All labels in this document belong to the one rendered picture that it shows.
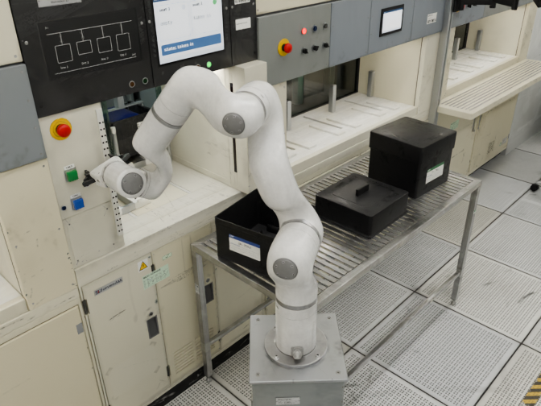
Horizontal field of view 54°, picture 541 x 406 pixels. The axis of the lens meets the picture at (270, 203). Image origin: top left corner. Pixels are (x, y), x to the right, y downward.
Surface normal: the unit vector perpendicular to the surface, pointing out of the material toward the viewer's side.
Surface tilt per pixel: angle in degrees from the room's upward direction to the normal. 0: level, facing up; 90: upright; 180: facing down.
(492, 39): 90
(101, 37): 90
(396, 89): 90
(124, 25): 90
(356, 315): 0
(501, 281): 0
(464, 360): 0
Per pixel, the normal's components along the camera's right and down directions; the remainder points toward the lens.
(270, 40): 0.72, 0.33
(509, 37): -0.69, 0.36
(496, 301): -0.01, -0.87
